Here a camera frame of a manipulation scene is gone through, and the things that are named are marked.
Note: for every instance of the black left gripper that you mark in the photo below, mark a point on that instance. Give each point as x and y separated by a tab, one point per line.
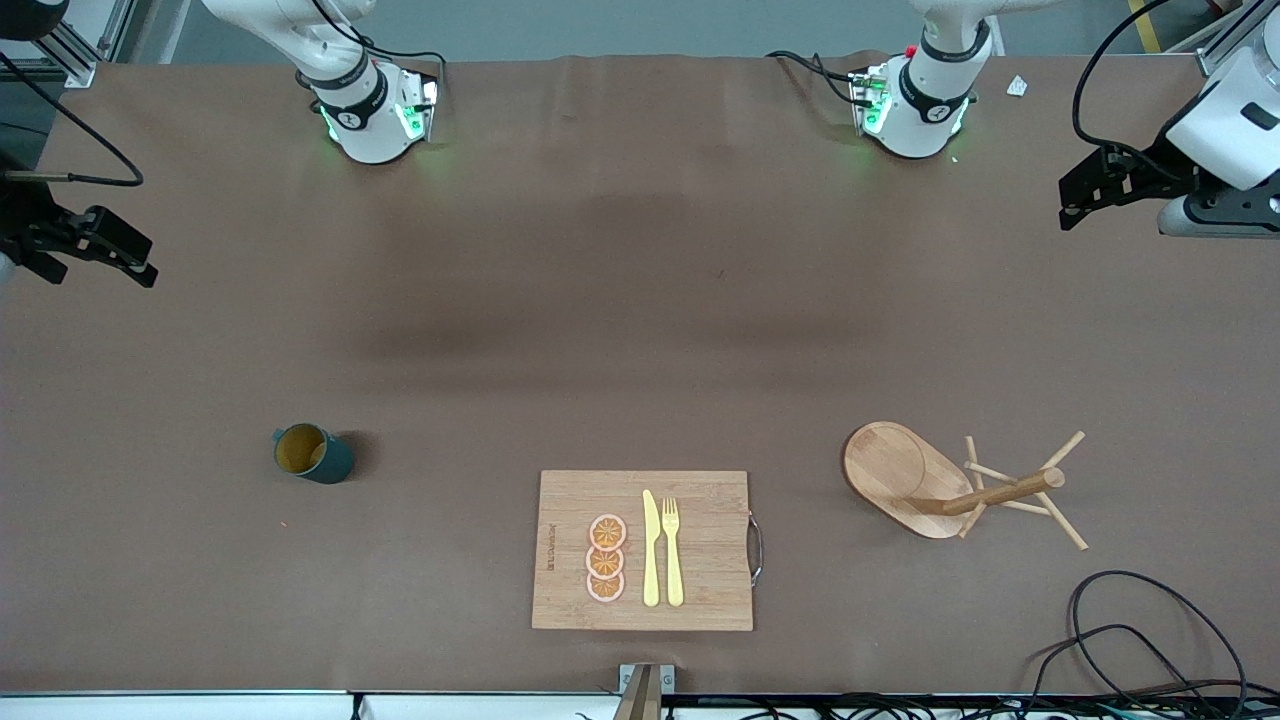
1163	163

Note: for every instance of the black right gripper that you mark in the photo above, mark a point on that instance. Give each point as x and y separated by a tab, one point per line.
22	222

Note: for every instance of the dark green ribbed cup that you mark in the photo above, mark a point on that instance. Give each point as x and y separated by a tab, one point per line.
325	460

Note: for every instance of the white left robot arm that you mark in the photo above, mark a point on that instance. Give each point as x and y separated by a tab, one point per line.
920	110

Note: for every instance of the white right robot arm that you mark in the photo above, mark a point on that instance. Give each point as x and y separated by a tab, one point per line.
370	120

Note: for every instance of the wooden mug rack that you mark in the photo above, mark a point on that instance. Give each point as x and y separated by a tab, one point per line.
895	475

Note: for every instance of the white paper scrap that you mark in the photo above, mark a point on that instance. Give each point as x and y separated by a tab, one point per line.
1017	86

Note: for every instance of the brown table cover mat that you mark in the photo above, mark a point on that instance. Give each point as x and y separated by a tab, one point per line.
400	300

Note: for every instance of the bamboo cutting board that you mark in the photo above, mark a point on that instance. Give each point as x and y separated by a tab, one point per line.
705	550

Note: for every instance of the yellow plastic fork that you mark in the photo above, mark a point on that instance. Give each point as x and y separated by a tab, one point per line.
673	560

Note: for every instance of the yellow plastic knife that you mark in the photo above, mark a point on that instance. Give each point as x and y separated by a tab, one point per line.
651	550

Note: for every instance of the toy orange slice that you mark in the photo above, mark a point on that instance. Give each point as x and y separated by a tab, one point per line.
607	531
604	563
605	589

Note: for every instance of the aluminium frame profile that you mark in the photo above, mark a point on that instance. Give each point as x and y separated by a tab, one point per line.
75	60
1225	45

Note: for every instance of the white table edge rail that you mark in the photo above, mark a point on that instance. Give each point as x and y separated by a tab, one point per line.
200	706

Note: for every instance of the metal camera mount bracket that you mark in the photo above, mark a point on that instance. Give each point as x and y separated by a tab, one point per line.
645	690

